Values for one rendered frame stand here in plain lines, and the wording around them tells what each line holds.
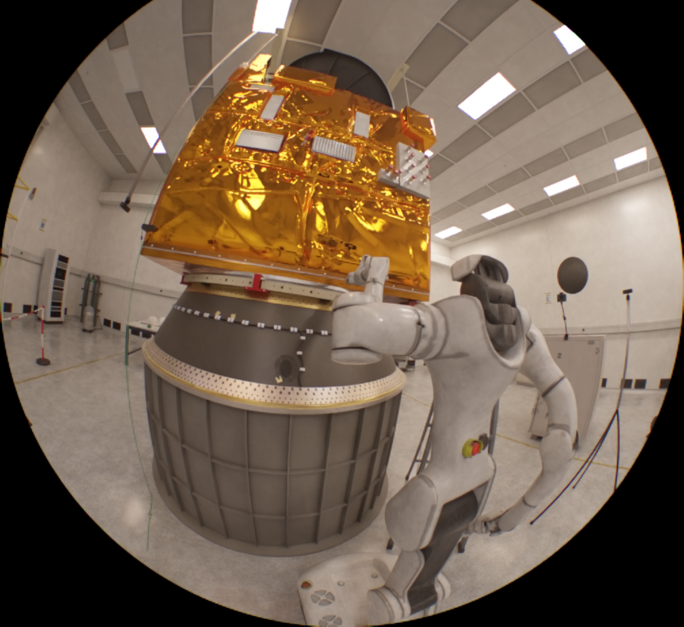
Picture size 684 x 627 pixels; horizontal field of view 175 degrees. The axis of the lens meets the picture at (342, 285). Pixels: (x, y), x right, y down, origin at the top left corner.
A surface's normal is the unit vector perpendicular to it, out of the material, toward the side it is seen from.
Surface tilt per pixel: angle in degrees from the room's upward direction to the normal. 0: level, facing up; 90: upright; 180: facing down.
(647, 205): 90
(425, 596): 37
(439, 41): 180
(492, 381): 115
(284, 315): 62
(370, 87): 137
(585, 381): 90
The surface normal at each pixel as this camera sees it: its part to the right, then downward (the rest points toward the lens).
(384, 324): -0.01, -0.35
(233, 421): 0.11, -0.15
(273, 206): 0.36, -0.14
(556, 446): -0.93, -0.18
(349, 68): -0.19, 0.47
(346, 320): -0.71, -0.31
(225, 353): 0.09, -0.60
